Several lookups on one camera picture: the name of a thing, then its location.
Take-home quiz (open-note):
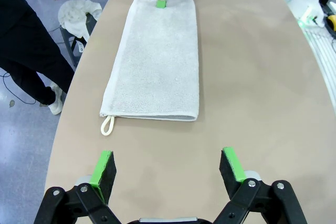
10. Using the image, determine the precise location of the yellow and black device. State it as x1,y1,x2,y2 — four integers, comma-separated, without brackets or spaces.
326,13,336,31

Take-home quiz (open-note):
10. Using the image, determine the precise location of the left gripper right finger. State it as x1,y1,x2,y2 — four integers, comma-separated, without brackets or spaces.
212,146,308,224

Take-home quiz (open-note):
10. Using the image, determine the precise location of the crumpled white towel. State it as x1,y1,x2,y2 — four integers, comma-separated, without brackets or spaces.
58,0,103,43

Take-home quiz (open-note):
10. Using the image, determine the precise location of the light grey towel with loop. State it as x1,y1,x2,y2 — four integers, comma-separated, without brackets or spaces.
99,0,200,137

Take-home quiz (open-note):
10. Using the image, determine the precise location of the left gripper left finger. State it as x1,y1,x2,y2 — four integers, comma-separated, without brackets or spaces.
34,150,118,224

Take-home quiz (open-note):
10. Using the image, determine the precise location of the person in black t-shirt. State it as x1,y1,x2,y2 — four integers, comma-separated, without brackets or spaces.
0,0,76,116

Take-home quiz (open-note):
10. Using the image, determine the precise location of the white ribbed rail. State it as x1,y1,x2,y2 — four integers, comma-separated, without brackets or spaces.
301,26,336,109

